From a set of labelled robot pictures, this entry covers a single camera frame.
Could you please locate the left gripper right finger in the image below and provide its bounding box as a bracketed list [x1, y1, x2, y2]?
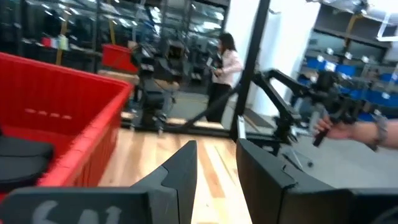
[235, 138, 398, 224]

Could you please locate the person's forearm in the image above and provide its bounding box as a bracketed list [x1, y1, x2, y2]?
[351, 119, 398, 151]

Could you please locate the person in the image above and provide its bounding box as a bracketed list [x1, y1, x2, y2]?
[205, 32, 245, 124]

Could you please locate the blue storage bin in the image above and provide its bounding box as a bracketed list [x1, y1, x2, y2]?
[306, 57, 327, 71]
[357, 90, 398, 108]
[336, 63, 357, 77]

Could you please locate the black aluminium rig frame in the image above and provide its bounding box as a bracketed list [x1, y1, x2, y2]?
[121, 0, 282, 149]

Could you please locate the red plastic bin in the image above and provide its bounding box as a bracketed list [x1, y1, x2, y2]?
[101, 43, 139, 75]
[0, 52, 135, 205]

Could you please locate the silver wrist bracelet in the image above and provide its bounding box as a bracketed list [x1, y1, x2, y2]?
[368, 112, 389, 152]

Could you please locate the grey shelving unit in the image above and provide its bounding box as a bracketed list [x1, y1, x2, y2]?
[298, 0, 398, 124]

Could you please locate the person's hand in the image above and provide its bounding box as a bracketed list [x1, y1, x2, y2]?
[313, 114, 355, 141]

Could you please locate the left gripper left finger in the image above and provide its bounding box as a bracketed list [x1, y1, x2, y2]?
[0, 139, 199, 224]

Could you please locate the black rubber slide sandal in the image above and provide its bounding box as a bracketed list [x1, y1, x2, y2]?
[0, 154, 54, 191]
[0, 136, 55, 159]

